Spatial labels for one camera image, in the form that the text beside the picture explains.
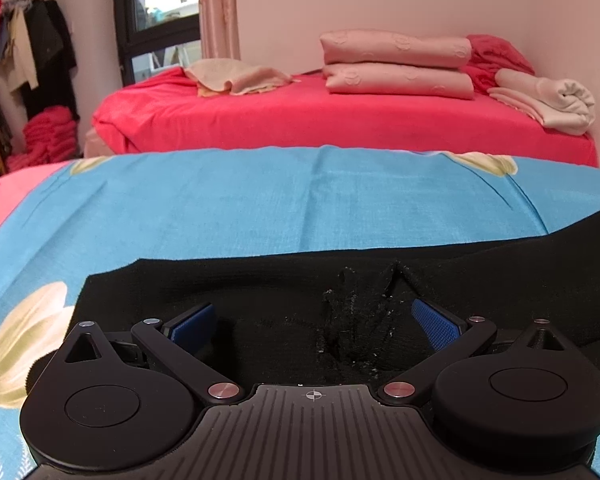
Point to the stack of red clothes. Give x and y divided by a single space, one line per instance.
49 137

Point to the black pants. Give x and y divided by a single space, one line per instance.
345 317

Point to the lower folded pink quilt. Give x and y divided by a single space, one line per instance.
397 80

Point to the beige cloth on bed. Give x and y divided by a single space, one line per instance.
229 77

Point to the dark framed window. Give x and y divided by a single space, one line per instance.
156 35

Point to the pink bed sheet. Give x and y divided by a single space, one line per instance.
15 187

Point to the hanging clothes on rack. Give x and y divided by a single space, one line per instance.
37 60

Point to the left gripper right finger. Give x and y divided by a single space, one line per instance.
440 326

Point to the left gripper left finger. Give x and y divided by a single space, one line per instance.
191 329

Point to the blue floral bed sheet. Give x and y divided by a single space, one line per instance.
101 214

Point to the rolled cream blanket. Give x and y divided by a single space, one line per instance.
563 105

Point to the red pillow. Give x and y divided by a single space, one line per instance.
489 54

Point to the pink curtain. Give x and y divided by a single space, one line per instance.
219 29

